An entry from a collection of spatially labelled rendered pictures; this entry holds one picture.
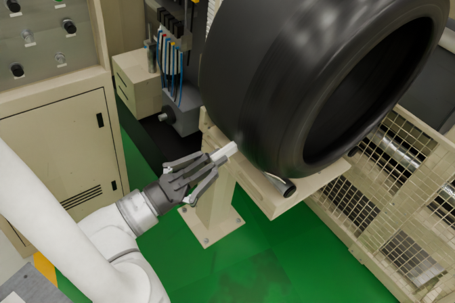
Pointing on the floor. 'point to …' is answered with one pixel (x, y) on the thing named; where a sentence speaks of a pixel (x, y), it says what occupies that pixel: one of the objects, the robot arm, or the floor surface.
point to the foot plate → (206, 237)
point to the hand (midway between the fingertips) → (223, 153)
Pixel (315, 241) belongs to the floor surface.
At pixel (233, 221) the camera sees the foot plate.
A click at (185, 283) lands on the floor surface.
